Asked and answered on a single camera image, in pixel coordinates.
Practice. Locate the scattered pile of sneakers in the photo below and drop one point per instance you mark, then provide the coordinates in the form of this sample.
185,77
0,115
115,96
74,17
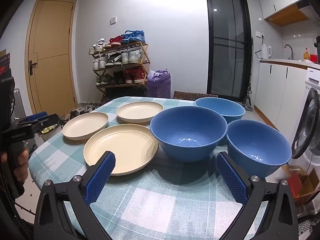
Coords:
82,108

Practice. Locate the cream round plate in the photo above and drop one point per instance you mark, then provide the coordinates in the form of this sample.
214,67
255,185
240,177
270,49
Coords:
85,126
140,111
125,145

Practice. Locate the white kitchen countertop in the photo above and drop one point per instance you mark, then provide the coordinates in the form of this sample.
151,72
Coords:
280,61

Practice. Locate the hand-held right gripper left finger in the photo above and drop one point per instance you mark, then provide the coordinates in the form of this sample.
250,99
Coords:
100,177

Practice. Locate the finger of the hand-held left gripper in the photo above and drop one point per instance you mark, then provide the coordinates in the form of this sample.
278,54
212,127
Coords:
37,117
48,121

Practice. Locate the light blue bowl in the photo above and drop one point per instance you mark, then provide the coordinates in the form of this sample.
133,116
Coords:
222,107

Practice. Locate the person's left hand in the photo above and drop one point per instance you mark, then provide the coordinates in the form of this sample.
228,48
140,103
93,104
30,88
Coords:
22,162

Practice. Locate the purple plastic bag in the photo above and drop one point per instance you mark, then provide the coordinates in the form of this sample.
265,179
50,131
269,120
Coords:
158,85

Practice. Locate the chrome kitchen faucet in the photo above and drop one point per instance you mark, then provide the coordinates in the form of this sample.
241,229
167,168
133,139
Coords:
292,53

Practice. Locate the white light switch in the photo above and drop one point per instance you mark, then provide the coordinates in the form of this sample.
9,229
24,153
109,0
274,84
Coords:
113,20

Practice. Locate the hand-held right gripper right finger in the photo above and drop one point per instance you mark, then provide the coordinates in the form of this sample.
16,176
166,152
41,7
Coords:
232,180

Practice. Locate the yellow wooden door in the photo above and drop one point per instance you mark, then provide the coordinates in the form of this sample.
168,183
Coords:
52,55

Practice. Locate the white range hood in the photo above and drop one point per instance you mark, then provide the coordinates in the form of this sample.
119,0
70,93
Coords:
311,10

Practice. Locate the white wall socket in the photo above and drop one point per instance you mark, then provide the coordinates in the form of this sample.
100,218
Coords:
258,34

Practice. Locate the red box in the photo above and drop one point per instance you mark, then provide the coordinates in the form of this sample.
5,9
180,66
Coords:
313,58

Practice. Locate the teal white checked tablecloth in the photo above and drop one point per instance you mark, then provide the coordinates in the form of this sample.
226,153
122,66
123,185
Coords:
160,200

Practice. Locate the stack of dark boxes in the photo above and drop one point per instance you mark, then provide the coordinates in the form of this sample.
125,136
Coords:
6,67

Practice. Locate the white washing machine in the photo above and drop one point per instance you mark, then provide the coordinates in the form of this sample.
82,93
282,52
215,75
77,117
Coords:
311,80

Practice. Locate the open cardboard box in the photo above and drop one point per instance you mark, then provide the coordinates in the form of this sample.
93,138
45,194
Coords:
311,183

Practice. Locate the brown patterned doormat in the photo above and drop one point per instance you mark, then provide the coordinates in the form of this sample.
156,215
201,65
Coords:
190,95

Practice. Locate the white electric kettle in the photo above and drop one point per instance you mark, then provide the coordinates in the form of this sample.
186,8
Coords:
265,52

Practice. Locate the black framed glass door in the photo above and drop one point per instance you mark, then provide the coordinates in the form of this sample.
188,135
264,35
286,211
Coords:
225,42

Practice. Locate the yellow bottle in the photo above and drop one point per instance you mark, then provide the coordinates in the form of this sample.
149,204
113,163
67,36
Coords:
306,55

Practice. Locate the rows of assorted shoes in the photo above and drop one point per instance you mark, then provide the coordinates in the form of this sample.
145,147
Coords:
132,37

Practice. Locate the silver ribbed suitcase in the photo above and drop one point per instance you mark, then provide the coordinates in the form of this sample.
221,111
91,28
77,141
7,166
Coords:
18,100

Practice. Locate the white base cabinets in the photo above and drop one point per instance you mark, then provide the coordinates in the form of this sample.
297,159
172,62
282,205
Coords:
272,92

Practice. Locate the wooden shoe rack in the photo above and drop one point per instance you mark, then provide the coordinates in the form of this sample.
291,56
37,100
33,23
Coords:
117,86

